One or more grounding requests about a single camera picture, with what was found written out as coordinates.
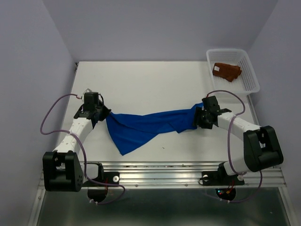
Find blue towel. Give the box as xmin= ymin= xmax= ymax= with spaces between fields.
xmin=106 ymin=103 xmax=203 ymax=155

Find brown towel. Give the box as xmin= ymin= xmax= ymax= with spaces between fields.
xmin=212 ymin=63 xmax=242 ymax=82

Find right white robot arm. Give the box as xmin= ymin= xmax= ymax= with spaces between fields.
xmin=193 ymin=96 xmax=284 ymax=184

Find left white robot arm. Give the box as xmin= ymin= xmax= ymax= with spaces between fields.
xmin=42 ymin=89 xmax=111 ymax=192

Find white plastic basket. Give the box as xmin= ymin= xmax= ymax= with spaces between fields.
xmin=206 ymin=48 xmax=260 ymax=96

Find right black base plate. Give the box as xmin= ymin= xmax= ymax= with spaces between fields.
xmin=198 ymin=170 xmax=245 ymax=187

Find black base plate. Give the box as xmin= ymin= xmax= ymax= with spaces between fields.
xmin=198 ymin=170 xmax=245 ymax=187
xmin=82 ymin=171 xmax=120 ymax=187

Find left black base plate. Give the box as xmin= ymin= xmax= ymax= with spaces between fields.
xmin=82 ymin=171 xmax=120 ymax=187

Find aluminium mounting rail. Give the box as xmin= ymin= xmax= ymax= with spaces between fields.
xmin=37 ymin=161 xmax=288 ymax=189

